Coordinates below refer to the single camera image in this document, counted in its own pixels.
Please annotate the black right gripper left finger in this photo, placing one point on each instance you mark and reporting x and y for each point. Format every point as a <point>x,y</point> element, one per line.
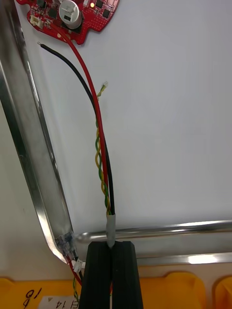
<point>96,277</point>

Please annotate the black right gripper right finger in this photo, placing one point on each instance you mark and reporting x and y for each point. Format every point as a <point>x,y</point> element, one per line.
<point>125,277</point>

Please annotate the round red circuit board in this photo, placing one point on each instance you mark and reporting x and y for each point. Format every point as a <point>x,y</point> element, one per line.
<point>96,19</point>

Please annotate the yellow-orange plastic bin with handwriting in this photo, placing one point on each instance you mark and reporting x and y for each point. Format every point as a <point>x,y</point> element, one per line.
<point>169,289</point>

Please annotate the steel tray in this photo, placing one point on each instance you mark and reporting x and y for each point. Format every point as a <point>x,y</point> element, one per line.
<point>31,144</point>

